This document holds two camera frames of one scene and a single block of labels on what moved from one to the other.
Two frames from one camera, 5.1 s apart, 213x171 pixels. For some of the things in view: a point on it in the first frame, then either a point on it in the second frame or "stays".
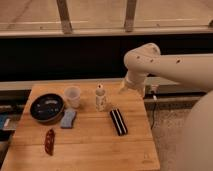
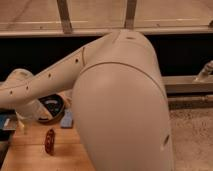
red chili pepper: x=49 y=141 stays
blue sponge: x=68 y=119 stays
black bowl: x=46 y=108 stays
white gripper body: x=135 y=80 -> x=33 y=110
